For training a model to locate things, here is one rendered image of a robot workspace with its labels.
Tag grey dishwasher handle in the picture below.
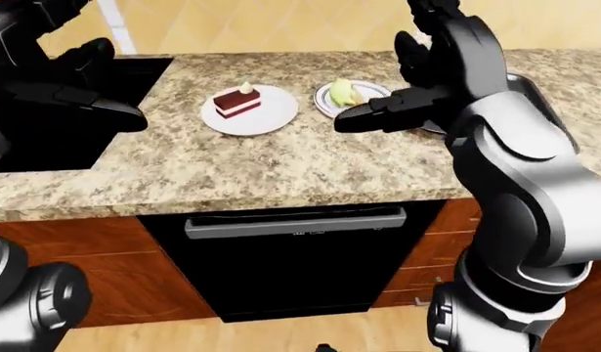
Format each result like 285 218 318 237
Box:
184 206 408 241

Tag wooden cabinet door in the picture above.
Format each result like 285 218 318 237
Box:
0 215 219 330

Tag grey metal tray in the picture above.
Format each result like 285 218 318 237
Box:
419 70 563 136

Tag wooden cabinet drawers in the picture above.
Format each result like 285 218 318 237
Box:
371 197 483 310

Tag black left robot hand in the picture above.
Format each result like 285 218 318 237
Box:
0 0 150 134

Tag black sink basin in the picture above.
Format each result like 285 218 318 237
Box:
0 54 175 174

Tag red layered cake slice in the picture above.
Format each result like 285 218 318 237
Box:
212 81 263 120

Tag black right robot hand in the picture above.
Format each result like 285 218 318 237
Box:
333 0 507 135

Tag black dishwasher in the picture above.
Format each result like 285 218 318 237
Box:
136 199 448 325

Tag small blue-rimmed plate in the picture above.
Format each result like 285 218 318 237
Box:
313 80 394 119

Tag green dessert pastry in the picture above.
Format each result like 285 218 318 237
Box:
328 77 365 109

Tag large white plate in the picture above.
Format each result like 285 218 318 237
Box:
200 83 300 138

